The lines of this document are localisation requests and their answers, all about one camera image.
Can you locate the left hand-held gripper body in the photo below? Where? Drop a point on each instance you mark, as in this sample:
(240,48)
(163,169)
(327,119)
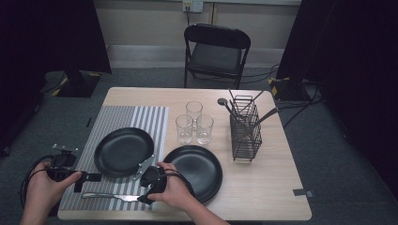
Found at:
(64,161)

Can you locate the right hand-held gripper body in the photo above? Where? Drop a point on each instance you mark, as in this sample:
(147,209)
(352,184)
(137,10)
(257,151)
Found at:
(153,179)

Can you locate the silver fork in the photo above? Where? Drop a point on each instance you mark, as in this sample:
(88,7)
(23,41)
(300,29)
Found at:
(106,196)

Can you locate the black plate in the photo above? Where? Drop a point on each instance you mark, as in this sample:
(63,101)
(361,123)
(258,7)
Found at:
(203,168)
(123,153)

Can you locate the person's right hand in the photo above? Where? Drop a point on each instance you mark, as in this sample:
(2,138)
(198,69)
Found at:
(176,193)

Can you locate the person's left hand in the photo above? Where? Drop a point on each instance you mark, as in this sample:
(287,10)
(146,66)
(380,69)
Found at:
(40,193)

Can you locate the clear drinking glass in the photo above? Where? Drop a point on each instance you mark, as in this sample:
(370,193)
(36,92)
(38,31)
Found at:
(194,108)
(205,131)
(184,131)

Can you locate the grey striped placemat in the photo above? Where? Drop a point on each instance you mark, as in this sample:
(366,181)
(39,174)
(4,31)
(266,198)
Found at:
(140,115)

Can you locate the black stand base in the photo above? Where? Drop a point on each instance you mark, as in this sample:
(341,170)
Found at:
(78,87)
(287,89)

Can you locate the dark metal spoon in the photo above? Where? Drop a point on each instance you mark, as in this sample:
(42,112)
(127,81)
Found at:
(222,101)

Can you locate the thin dark chopstick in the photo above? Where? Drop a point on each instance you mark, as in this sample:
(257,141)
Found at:
(231,95)
(258,95)

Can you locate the black curtain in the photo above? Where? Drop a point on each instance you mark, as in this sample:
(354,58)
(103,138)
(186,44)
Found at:
(350,47)
(47,37)

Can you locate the grey metal utensil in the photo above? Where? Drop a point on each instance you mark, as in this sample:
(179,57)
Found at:
(269,115)

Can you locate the black folding chair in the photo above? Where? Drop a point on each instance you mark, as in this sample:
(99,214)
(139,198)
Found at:
(216,57)

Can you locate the grey tape strip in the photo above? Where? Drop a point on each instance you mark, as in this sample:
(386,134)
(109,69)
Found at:
(302,192)

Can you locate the white wall socket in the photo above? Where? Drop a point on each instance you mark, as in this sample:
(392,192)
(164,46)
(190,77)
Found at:
(197,5)

